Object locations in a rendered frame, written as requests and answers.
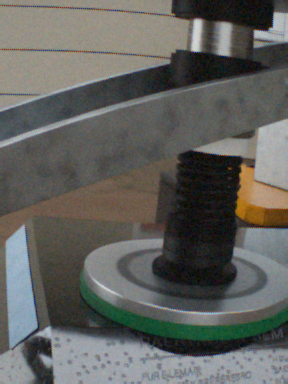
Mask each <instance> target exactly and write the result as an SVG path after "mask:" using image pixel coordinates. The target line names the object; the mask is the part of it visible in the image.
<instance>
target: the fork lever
mask: <svg viewBox="0 0 288 384"><path fill-rule="evenodd" d="M252 61H260V62H262V64H263V66H269V67H273V68H269V69H264V70H258V71H255V72H253V71H252V72H249V73H247V74H246V73H243V74H240V75H234V76H231V77H225V78H222V79H219V78H218V79H216V80H212V81H206V82H203V83H200V84H198V83H197V84H193V85H189V86H187V87H186V86H183V87H180V88H177V89H174V90H173V89H172V85H170V84H168V78H169V71H170V66H169V63H170V61H169V62H162V63H158V64H155V65H151V66H144V67H140V68H136V69H132V70H129V71H125V72H121V73H115V74H110V75H106V76H103V77H99V78H95V79H92V80H88V81H84V82H81V83H77V84H73V85H71V86H68V87H65V88H62V89H59V90H55V91H52V92H48V93H45V94H41V95H38V96H35V97H31V98H28V99H25V100H23V101H21V102H18V103H14V104H12V105H9V106H5V107H2V108H0V217H2V216H4V215H7V214H11V213H13V212H15V211H18V210H20V209H23V208H25V207H30V206H33V205H35V204H37V203H40V202H42V201H45V200H48V199H50V198H53V197H55V196H58V195H64V194H66V193H68V192H71V191H74V190H76V189H79V188H82V187H85V186H88V185H91V184H93V183H96V182H99V181H101V180H104V179H107V178H110V177H113V176H116V175H119V174H122V173H125V172H128V171H131V170H133V169H135V168H138V167H141V166H144V165H147V164H150V163H153V162H156V161H159V160H162V159H165V158H168V157H170V156H173V155H176V154H179V153H184V152H187V151H190V150H193V149H196V148H199V147H202V146H204V145H206V144H209V143H211V144H212V143H215V142H217V141H220V140H223V139H225V138H228V137H229V138H231V137H233V136H236V135H238V134H240V133H246V132H248V131H251V130H253V129H258V128H261V127H263V126H267V125H270V124H272V123H277V122H280V121H282V120H287V119H288V40H287V41H281V42H274V43H268V44H262V45H255V46H254V48H253V59H252Z"/></svg>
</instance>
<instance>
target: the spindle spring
mask: <svg viewBox="0 0 288 384"><path fill-rule="evenodd" d="M192 156H195V157H202V158H213V159H232V160H228V161H214V160H203V159H197V158H195V157H192ZM177 158H178V160H179V161H181V162H179V163H177V164H176V168H177V169H178V170H179V172H176V174H175V178H176V179H177V180H178V181H176V182H175V183H174V188H175V189H176V190H175V191H174V192H173V197H174V198H175V200H173V201H172V206H174V207H175V208H176V209H178V210H180V211H183V212H187V213H190V214H196V215H206V216H221V215H226V216H223V217H199V216H192V215H188V214H184V213H179V214H178V217H179V218H182V219H185V220H188V221H192V222H197V223H204V224H217V223H227V222H230V221H232V220H233V219H234V218H235V216H236V213H235V210H236V209H237V203H236V201H237V199H238V197H239V196H238V195H237V193H238V192H239V190H240V187H239V185H238V184H239V183H240V181H241V177H240V175H239V174H241V173H242V170H241V164H242V162H243V159H242V158H241V156H236V155H220V154H211V153H204V152H198V151H193V150H190V151H187V152H184V153H179V154H178V155H177ZM190 165H195V166H202V167H211V168H221V169H228V170H214V169H202V168H195V167H190ZM229 168H231V169H232V170H229ZM190 175H194V176H201V177H211V178H227V179H220V180H216V179H202V178H195V177H191V176H190ZM228 177H231V179H230V178H228ZM189 184H190V185H195V186H202V187H214V188H221V187H225V189H203V188H195V187H191V186H189ZM229 187H231V188H229ZM188 194H190V195H194V196H202V197H217V196H225V198H196V197H191V196H188ZM187 203H191V204H196V205H204V206H224V207H218V208H208V207H197V206H191V205H188V204H187Z"/></svg>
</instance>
